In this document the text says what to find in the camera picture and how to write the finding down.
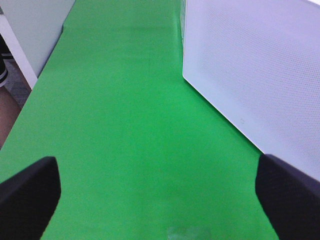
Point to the green table cover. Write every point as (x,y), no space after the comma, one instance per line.
(141,154)

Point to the white microwave oven body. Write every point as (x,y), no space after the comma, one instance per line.
(183,5)

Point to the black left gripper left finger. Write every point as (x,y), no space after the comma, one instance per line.
(29,199)

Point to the white microwave door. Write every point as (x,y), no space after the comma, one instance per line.
(258,63)

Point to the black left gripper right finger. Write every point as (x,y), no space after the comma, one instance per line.
(289,198)

